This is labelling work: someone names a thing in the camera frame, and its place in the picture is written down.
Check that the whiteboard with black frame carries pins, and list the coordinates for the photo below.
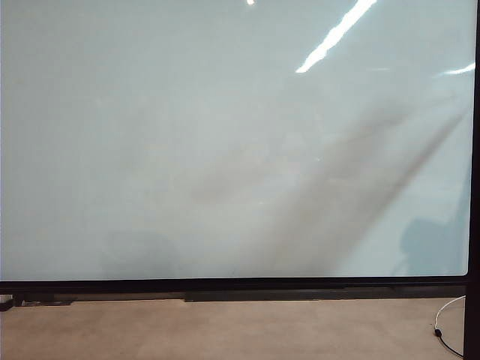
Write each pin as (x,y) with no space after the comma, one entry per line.
(187,131)

